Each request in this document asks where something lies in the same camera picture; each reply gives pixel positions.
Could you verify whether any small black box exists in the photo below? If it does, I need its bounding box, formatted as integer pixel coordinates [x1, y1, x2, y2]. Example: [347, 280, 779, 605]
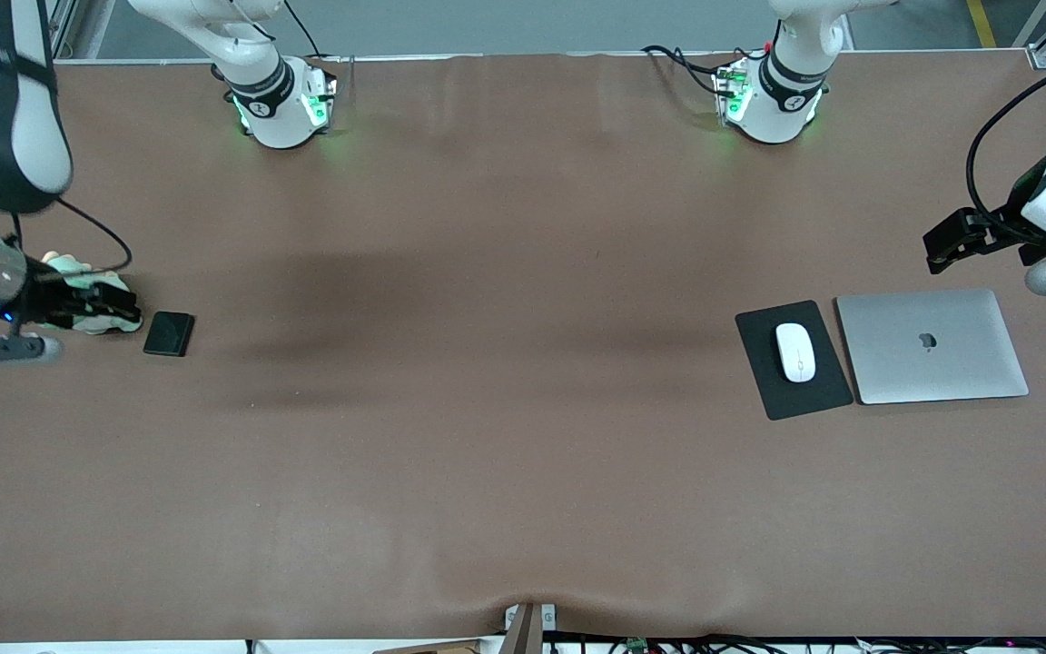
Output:
[143, 311, 196, 358]

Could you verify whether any white computer mouse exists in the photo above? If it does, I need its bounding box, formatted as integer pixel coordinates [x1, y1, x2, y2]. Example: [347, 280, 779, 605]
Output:
[775, 322, 817, 383]

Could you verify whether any black mouse pad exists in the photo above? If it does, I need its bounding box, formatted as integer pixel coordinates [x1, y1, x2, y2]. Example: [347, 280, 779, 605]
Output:
[735, 300, 854, 421]

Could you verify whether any green plush dinosaur toy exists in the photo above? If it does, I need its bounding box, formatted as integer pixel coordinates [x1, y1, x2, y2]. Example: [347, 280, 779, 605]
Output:
[37, 252, 143, 335]

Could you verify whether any silver laptop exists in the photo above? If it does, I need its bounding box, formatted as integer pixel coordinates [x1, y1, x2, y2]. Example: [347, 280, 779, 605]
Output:
[835, 289, 1030, 406]

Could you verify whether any brown table cover sheet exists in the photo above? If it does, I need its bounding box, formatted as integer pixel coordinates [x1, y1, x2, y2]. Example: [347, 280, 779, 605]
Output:
[0, 50, 1046, 641]

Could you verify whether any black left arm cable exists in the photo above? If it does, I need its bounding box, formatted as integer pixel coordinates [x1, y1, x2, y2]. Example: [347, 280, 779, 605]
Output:
[966, 68, 1046, 242]

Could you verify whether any black base cable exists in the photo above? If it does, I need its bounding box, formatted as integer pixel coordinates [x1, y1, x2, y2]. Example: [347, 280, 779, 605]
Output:
[641, 44, 733, 96]
[280, 0, 322, 60]

